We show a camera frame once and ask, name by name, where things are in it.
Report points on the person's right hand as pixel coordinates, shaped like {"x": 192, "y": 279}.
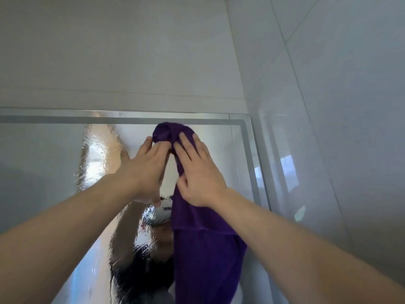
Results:
{"x": 199, "y": 177}

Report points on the person's left hand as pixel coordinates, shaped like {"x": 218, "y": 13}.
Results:
{"x": 145, "y": 174}

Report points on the purple microfibre cloth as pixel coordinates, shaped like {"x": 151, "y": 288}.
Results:
{"x": 202, "y": 250}

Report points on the rectangular wall mirror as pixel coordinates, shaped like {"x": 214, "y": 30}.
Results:
{"x": 47, "y": 170}

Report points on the person's right forearm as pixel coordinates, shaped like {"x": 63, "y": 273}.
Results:
{"x": 300, "y": 250}

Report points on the person's left forearm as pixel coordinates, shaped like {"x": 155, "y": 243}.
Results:
{"x": 63, "y": 234}

